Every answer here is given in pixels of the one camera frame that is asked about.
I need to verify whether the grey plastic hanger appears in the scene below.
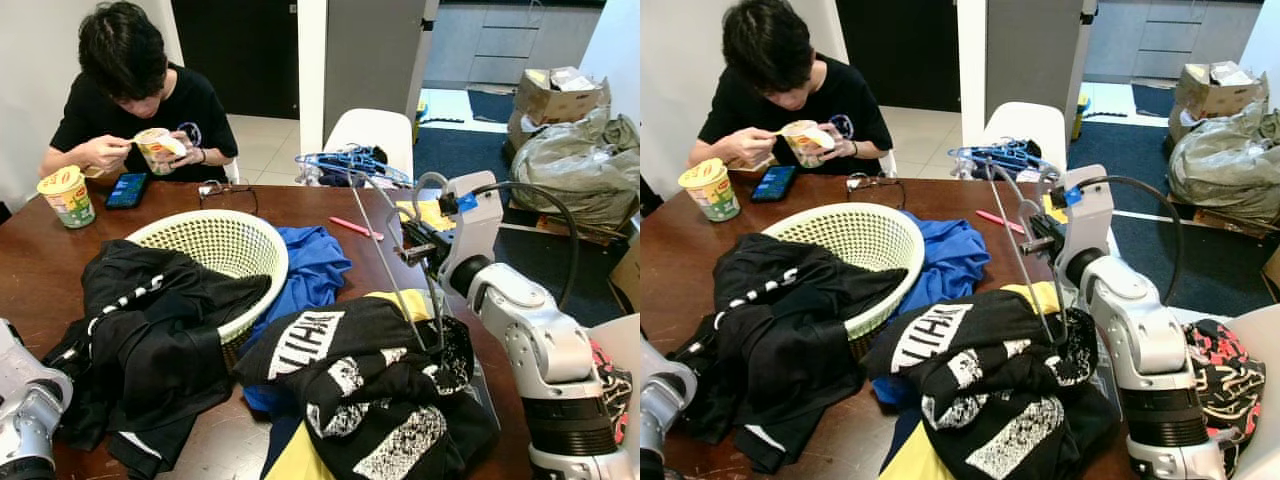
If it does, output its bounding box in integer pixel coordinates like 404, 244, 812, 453
343, 160, 451, 353
983, 158, 1073, 349

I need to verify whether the black shirt large white print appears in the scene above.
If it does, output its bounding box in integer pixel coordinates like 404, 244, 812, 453
235, 293, 501, 480
865, 290, 1123, 480

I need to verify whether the instant noodle cup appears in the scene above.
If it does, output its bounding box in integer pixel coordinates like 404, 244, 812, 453
678, 158, 743, 223
780, 120, 836, 169
133, 127, 188, 178
37, 165, 98, 229

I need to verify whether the black jersey with white lettering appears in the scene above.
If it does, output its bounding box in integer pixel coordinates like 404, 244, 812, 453
668, 233, 906, 475
42, 240, 273, 479

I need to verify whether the blue plastic hanger bundle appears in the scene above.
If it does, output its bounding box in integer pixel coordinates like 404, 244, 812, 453
948, 140, 1061, 183
295, 145, 413, 189

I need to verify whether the person's left hand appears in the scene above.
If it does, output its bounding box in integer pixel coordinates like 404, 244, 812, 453
172, 130, 204, 171
822, 124, 854, 164

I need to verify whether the person's right hand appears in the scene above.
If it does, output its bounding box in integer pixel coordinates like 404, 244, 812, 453
735, 128, 786, 166
85, 135, 136, 171

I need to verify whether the pink pen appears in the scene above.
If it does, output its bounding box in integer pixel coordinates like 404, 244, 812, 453
329, 215, 385, 242
975, 208, 1027, 234

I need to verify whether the blue shirt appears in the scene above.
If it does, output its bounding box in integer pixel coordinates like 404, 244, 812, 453
240, 225, 353, 416
870, 210, 991, 406

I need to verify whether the dark blue carpet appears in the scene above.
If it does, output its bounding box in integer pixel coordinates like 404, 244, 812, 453
412, 88, 641, 331
1065, 82, 1280, 321

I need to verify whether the olive garbage bag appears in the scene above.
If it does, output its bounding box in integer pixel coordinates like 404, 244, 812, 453
508, 110, 641, 231
1168, 100, 1280, 226

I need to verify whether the filled cardboard box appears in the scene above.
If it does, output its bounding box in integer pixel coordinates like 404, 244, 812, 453
1168, 62, 1269, 141
508, 67, 611, 151

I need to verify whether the pale green laundry basket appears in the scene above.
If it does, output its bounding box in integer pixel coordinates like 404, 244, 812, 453
762, 203, 926, 363
125, 210, 291, 373

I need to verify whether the grey drawer cabinet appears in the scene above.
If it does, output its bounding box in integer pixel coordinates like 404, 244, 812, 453
425, 0, 606, 89
1082, 0, 1263, 83

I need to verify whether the red black patterned garment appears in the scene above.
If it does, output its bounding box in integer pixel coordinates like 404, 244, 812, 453
1185, 318, 1266, 471
590, 340, 631, 446

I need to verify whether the person in black t-shirt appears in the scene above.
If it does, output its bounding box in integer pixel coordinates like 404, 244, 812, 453
40, 0, 241, 186
688, 0, 896, 179

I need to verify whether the smartphone with blue screen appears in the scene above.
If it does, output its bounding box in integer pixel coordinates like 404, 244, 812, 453
750, 165, 799, 204
105, 172, 151, 211

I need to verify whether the sealed instant noodle cup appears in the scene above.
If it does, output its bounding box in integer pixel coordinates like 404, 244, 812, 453
678, 158, 743, 223
37, 165, 98, 229

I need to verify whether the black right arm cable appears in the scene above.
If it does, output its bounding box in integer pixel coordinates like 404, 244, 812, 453
458, 180, 581, 311
1063, 175, 1186, 306

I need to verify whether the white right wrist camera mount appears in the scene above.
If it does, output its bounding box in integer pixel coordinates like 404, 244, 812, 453
1055, 165, 1116, 281
440, 170, 506, 291

